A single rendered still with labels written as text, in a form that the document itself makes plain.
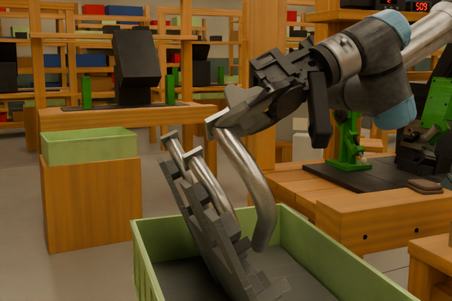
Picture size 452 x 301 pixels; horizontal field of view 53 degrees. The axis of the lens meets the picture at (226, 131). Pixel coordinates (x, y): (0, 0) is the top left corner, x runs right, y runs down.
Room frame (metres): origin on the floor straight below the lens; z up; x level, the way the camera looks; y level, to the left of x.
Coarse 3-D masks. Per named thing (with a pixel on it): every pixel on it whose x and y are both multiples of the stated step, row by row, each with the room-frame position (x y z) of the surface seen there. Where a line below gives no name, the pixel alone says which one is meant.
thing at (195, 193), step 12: (192, 192) 0.76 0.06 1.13; (204, 192) 0.77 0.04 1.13; (192, 204) 0.76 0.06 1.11; (204, 204) 0.78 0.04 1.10; (192, 216) 0.90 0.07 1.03; (204, 216) 0.76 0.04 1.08; (204, 228) 0.77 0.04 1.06; (204, 240) 0.83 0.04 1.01; (216, 264) 0.85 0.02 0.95; (228, 288) 0.85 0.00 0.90
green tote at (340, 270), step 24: (168, 216) 1.10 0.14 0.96; (240, 216) 1.15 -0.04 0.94; (288, 216) 1.15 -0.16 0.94; (144, 240) 1.07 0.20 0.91; (168, 240) 1.09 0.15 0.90; (192, 240) 1.11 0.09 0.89; (288, 240) 1.14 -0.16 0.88; (312, 240) 1.02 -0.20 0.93; (144, 264) 0.84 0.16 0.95; (312, 264) 1.02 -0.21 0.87; (336, 264) 0.92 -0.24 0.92; (360, 264) 0.84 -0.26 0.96; (144, 288) 0.86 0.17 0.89; (336, 288) 0.92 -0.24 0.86; (360, 288) 0.84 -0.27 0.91; (384, 288) 0.77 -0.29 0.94
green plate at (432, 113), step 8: (432, 80) 1.85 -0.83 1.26; (440, 80) 1.81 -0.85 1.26; (448, 80) 1.78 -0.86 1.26; (432, 88) 1.83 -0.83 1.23; (440, 88) 1.80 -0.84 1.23; (448, 88) 1.77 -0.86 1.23; (432, 96) 1.82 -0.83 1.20; (440, 96) 1.79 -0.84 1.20; (448, 96) 1.75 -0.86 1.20; (432, 104) 1.81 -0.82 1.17; (440, 104) 1.77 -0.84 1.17; (448, 104) 1.74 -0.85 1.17; (424, 112) 1.83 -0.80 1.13; (432, 112) 1.79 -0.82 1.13; (440, 112) 1.76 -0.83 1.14; (448, 112) 1.74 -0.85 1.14; (424, 120) 1.82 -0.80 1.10; (432, 120) 1.78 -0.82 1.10; (440, 120) 1.75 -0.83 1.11; (448, 120) 1.78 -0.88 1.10
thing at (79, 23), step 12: (84, 24) 10.12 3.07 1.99; (96, 24) 10.28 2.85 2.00; (108, 24) 10.39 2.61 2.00; (120, 24) 10.51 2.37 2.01; (132, 24) 10.65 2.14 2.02; (144, 24) 10.75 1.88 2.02; (156, 24) 10.92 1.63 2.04; (168, 24) 11.05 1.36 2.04; (192, 24) 11.30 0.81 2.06; (204, 24) 11.38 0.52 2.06; (204, 36) 11.38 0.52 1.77; (180, 72) 11.13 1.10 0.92; (156, 96) 10.91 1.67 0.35; (180, 96) 11.16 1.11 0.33
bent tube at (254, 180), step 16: (224, 112) 0.66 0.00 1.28; (208, 128) 0.66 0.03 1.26; (224, 128) 0.65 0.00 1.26; (224, 144) 0.64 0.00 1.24; (240, 144) 0.64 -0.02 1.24; (240, 160) 0.62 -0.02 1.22; (240, 176) 0.62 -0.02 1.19; (256, 176) 0.61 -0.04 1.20; (256, 192) 0.61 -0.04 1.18; (256, 208) 0.62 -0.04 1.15; (272, 208) 0.62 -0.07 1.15; (256, 224) 0.67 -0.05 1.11; (272, 224) 0.63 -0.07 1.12; (256, 240) 0.71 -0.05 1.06
